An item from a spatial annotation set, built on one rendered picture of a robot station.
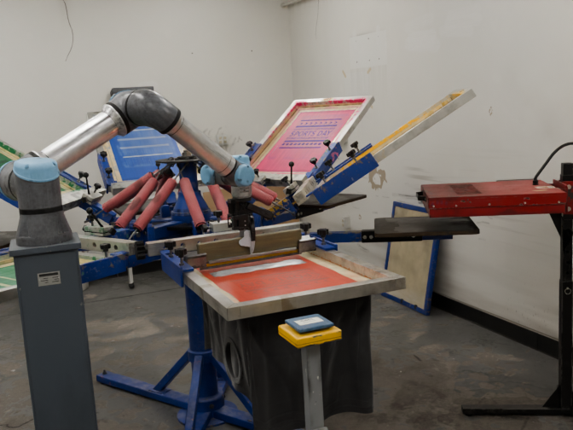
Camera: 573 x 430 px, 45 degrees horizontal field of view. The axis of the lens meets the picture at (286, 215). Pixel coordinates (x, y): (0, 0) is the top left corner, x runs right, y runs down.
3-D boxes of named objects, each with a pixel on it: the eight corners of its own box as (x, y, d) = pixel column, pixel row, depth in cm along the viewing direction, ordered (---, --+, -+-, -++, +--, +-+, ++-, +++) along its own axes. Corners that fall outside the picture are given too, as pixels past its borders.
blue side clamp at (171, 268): (195, 285, 237) (193, 265, 236) (181, 287, 235) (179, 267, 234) (174, 268, 264) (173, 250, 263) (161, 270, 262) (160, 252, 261)
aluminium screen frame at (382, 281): (406, 288, 213) (405, 276, 212) (228, 321, 191) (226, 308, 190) (302, 246, 285) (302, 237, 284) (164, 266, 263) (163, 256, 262)
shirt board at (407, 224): (468, 230, 338) (467, 214, 336) (480, 248, 298) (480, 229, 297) (204, 239, 355) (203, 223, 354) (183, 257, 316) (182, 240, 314)
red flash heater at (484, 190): (547, 200, 333) (548, 176, 331) (575, 216, 288) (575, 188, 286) (420, 205, 341) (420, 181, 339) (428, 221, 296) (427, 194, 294)
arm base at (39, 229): (15, 249, 184) (10, 212, 182) (16, 240, 198) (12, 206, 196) (73, 241, 188) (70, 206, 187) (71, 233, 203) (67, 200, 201)
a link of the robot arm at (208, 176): (215, 165, 234) (240, 161, 241) (197, 164, 243) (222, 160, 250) (217, 188, 235) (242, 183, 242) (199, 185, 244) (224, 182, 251)
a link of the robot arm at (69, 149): (0, 177, 190) (148, 81, 216) (-16, 174, 201) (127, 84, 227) (24, 212, 195) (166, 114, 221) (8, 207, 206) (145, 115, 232)
